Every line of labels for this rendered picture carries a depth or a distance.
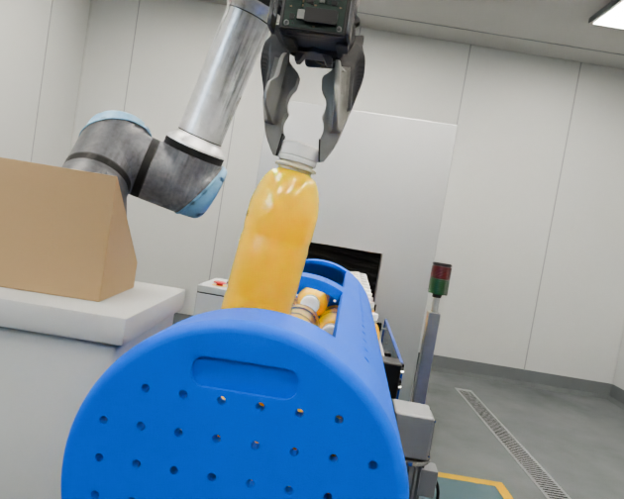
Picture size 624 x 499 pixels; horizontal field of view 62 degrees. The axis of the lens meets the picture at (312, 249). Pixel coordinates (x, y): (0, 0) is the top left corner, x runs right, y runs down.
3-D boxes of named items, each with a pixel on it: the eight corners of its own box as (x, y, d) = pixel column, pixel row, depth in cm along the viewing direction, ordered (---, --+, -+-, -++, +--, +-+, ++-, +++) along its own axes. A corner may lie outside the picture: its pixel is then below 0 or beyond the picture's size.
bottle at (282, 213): (275, 334, 56) (323, 167, 55) (288, 355, 49) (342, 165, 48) (212, 320, 54) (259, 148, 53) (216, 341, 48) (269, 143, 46)
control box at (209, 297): (191, 319, 144) (197, 283, 144) (211, 308, 164) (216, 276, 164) (227, 325, 144) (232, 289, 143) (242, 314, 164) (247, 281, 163)
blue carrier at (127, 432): (38, 637, 43) (76, 295, 41) (250, 363, 130) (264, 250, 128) (382, 706, 41) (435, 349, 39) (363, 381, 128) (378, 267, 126)
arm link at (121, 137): (58, 184, 94) (86, 136, 103) (132, 212, 99) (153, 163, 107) (66, 141, 86) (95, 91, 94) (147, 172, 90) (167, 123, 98)
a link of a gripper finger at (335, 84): (314, 155, 45) (313, 48, 45) (319, 163, 51) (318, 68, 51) (351, 154, 45) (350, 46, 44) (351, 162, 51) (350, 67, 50)
